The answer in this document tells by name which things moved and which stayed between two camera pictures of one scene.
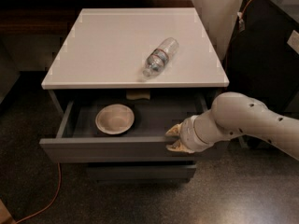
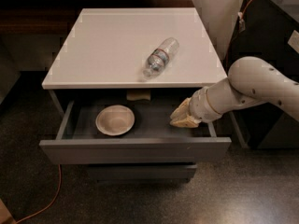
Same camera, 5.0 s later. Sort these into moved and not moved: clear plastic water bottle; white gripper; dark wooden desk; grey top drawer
Moved: white gripper
Not moved: grey top drawer; dark wooden desk; clear plastic water bottle
